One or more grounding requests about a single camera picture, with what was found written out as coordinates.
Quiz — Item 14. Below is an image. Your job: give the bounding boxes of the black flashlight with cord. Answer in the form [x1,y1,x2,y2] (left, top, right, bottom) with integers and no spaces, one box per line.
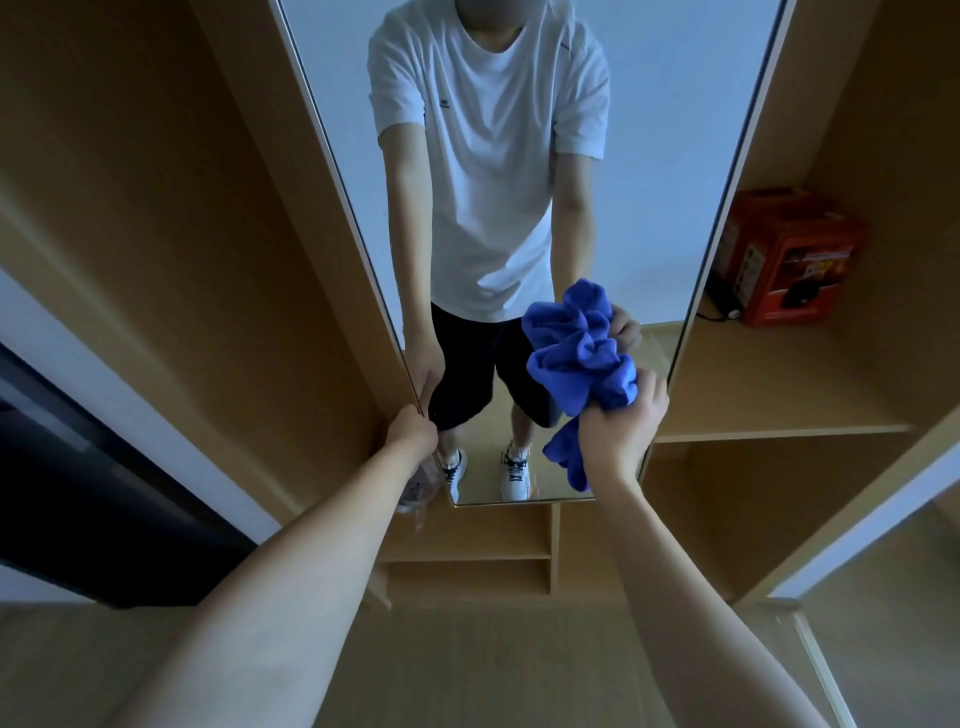
[698,273,745,324]

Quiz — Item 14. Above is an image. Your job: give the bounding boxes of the person's right hand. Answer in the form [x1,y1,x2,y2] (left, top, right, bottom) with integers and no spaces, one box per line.
[577,367,670,493]

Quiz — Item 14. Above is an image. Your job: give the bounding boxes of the light wooden wardrobe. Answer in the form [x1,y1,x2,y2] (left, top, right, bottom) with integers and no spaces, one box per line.
[0,0,960,610]

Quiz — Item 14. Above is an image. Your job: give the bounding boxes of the tall mirror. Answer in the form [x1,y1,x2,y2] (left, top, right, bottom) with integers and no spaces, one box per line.
[268,0,798,510]

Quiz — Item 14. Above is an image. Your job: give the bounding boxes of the person's left forearm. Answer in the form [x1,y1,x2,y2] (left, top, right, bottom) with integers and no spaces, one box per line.
[112,442,429,728]

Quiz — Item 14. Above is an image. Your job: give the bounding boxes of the clear bag of slippers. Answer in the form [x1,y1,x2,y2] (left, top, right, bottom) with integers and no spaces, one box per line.
[395,453,442,519]

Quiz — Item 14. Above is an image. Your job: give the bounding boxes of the person's right forearm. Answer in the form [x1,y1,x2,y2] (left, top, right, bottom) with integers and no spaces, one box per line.
[592,479,834,728]

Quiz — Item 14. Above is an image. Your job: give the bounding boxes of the black framed glass door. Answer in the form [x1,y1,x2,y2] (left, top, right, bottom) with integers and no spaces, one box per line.
[0,341,264,610]

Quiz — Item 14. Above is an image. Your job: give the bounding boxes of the person's left hand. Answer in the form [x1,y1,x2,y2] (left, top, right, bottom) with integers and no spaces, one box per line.
[384,403,440,470]

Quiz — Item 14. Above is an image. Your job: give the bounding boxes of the blue microfibre cloth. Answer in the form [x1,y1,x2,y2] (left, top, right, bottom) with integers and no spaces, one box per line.
[521,278,641,493]

